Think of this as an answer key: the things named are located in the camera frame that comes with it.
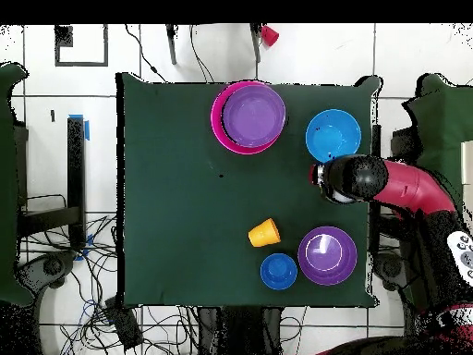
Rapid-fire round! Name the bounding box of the purple plastic bowl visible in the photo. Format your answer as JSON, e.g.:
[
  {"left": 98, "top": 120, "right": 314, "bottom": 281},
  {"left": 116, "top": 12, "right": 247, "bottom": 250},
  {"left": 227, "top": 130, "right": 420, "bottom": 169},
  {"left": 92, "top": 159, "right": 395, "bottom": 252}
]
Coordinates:
[
  {"left": 297, "top": 226, "right": 358, "bottom": 287},
  {"left": 222, "top": 83, "right": 287, "bottom": 149}
]

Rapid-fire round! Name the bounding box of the small dark blue bowl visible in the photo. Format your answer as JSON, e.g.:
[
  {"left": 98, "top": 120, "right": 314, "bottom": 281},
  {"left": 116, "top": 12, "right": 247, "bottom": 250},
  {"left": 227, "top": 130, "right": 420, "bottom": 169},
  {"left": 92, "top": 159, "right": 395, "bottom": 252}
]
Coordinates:
[{"left": 260, "top": 252, "right": 298, "bottom": 291}]

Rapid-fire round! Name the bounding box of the black office chair base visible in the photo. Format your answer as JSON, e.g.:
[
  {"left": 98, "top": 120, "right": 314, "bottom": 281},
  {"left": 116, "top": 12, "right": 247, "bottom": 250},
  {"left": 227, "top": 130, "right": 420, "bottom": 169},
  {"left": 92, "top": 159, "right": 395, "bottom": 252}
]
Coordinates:
[
  {"left": 372, "top": 252, "right": 418, "bottom": 291},
  {"left": 16, "top": 250, "right": 77, "bottom": 295}
]

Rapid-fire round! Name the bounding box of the tangle of floor cables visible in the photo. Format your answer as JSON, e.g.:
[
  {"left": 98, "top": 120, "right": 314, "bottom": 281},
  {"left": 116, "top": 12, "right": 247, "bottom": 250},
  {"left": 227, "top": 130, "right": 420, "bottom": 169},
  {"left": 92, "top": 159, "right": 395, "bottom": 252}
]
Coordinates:
[{"left": 18, "top": 193, "right": 200, "bottom": 355}]

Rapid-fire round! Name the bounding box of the blue tape strip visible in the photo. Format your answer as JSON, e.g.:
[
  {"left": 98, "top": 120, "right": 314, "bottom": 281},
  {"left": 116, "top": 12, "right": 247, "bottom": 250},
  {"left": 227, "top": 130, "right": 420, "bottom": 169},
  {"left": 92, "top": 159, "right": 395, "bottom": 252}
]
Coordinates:
[{"left": 68, "top": 114, "right": 91, "bottom": 141}]

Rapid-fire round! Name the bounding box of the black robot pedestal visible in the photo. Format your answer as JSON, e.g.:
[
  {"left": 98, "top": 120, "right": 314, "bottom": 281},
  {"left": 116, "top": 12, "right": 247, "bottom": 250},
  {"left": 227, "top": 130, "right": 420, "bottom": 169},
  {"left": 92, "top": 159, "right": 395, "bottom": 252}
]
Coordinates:
[{"left": 197, "top": 305, "right": 284, "bottom": 355}]

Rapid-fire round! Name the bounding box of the black square floor frame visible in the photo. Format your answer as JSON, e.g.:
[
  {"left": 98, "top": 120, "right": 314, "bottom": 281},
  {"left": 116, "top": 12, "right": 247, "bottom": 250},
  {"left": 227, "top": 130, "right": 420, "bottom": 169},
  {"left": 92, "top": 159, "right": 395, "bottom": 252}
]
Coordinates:
[{"left": 54, "top": 24, "right": 109, "bottom": 68}]

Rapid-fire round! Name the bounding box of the black floor cable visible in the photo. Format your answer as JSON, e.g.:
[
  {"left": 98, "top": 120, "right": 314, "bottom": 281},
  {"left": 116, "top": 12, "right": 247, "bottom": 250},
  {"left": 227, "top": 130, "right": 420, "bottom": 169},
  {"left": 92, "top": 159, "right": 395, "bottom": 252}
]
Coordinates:
[{"left": 124, "top": 24, "right": 169, "bottom": 83}]

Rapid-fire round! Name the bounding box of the orange plastic cup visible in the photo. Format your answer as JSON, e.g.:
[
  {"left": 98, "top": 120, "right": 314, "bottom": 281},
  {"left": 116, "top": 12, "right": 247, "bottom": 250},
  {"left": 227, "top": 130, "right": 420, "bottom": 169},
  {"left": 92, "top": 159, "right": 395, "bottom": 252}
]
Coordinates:
[{"left": 248, "top": 217, "right": 282, "bottom": 249}]

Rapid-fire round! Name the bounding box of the black table frame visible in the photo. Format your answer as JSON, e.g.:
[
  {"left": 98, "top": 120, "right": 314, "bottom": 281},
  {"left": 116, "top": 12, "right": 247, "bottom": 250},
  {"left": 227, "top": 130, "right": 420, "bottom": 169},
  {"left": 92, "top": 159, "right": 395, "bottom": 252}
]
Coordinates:
[{"left": 14, "top": 116, "right": 88, "bottom": 251}]

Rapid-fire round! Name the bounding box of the pink plastic bowl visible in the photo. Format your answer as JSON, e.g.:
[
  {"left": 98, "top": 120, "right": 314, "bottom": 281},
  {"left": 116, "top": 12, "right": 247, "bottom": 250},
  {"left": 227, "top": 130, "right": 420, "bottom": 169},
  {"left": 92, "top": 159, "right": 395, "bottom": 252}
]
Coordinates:
[{"left": 210, "top": 80, "right": 282, "bottom": 155}]

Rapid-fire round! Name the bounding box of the black power strip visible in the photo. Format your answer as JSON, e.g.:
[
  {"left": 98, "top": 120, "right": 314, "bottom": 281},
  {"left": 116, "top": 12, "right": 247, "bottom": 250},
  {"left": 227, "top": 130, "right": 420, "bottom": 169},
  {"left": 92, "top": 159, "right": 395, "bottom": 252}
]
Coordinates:
[{"left": 103, "top": 296, "right": 144, "bottom": 350}]

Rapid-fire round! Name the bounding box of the dark green table cloth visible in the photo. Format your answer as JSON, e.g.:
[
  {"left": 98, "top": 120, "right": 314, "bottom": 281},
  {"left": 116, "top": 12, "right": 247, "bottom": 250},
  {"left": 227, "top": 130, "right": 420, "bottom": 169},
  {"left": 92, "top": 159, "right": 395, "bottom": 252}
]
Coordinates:
[{"left": 115, "top": 71, "right": 382, "bottom": 311}]

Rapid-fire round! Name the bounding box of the light blue plastic bowl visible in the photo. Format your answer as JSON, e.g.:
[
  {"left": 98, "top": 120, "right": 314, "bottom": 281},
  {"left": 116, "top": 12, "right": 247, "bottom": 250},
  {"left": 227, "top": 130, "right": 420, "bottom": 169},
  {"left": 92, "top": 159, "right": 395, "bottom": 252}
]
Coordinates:
[{"left": 305, "top": 108, "right": 362, "bottom": 165}]

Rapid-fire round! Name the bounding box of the green cloth side table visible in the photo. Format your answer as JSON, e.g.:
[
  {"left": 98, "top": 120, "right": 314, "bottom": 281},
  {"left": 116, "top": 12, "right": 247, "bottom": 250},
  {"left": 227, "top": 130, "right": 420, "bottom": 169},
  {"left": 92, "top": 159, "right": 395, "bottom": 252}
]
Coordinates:
[
  {"left": 0, "top": 61, "right": 35, "bottom": 308},
  {"left": 401, "top": 72, "right": 473, "bottom": 314}
]

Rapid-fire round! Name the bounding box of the grey tripod leg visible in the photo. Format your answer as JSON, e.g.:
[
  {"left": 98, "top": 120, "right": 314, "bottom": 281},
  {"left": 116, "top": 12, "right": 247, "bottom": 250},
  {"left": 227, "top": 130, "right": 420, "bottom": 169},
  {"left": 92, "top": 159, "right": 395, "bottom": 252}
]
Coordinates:
[
  {"left": 249, "top": 23, "right": 262, "bottom": 64},
  {"left": 164, "top": 24, "right": 179, "bottom": 67}
]

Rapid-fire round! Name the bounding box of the red plastic cup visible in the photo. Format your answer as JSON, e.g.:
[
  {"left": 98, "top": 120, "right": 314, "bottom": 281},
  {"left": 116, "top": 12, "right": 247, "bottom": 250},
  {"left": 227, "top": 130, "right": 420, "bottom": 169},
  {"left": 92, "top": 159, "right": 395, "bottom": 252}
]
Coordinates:
[{"left": 261, "top": 24, "right": 281, "bottom": 48}]

